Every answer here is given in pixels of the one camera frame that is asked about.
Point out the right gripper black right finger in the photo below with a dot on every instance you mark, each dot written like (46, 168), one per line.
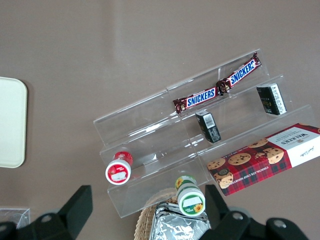
(220, 210)

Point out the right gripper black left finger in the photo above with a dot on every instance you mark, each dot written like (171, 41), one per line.
(72, 212)

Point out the light wicker basket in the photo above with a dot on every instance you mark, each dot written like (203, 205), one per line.
(145, 220)

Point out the cream rectangular tray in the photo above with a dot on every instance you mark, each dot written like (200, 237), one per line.
(11, 122)

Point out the green lid sunflower jar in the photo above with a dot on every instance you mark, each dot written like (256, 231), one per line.
(191, 200)

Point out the aluminium foil container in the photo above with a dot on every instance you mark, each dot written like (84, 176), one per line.
(175, 225)

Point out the red lid jar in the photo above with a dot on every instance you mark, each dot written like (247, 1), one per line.
(118, 171)

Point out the Walkers red tartan cookie box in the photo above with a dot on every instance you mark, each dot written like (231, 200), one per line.
(265, 160)

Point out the small black carton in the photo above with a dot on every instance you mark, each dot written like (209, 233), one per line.
(271, 98)
(208, 126)

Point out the clear acrylic stepped shelf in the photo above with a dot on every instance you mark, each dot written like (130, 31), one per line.
(155, 140)

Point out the Snickers chocolate bar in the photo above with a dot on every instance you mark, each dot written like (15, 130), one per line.
(242, 72)
(200, 98)

